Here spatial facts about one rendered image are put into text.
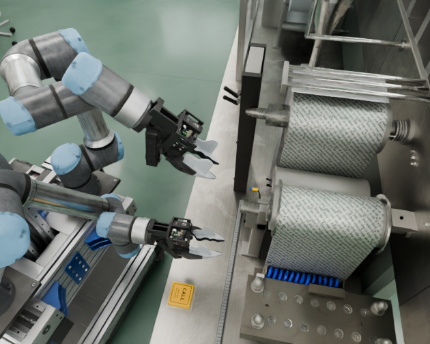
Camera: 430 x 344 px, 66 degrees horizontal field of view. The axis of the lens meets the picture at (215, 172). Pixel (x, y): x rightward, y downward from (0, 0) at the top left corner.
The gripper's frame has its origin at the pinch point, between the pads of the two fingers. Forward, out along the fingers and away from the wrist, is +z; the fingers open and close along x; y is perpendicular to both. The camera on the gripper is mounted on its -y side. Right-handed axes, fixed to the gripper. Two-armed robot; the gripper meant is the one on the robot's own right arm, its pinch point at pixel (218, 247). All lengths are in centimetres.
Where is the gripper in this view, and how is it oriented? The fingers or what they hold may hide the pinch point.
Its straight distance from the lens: 97.8
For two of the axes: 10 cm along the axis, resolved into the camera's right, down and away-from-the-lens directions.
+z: 9.8, 1.5, -1.1
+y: 0.0, -6.1, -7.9
